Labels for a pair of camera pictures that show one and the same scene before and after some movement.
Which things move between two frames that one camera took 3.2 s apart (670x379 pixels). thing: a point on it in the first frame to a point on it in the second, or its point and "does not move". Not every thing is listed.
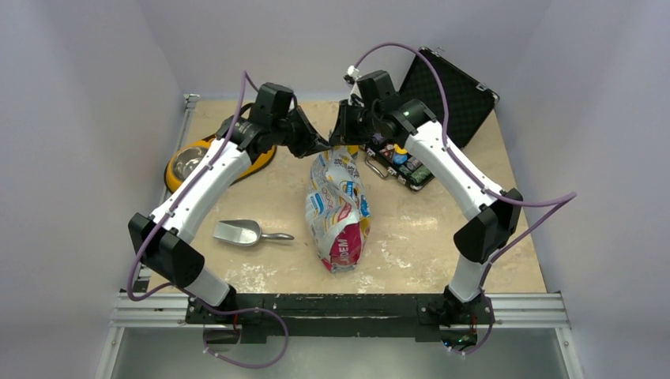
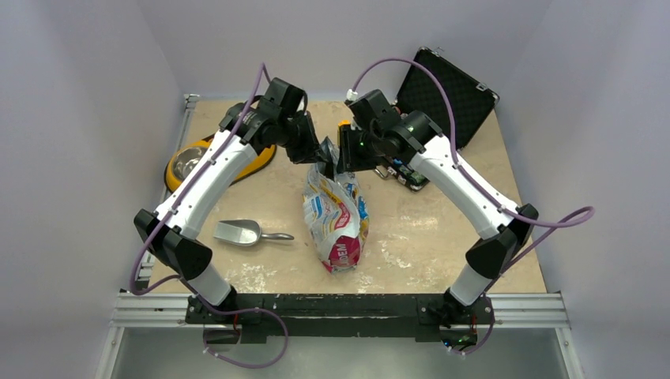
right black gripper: (343, 135) to (348, 162)
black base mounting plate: (341, 315) does not move
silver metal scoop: (243, 232) does not move
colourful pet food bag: (338, 208) does not move
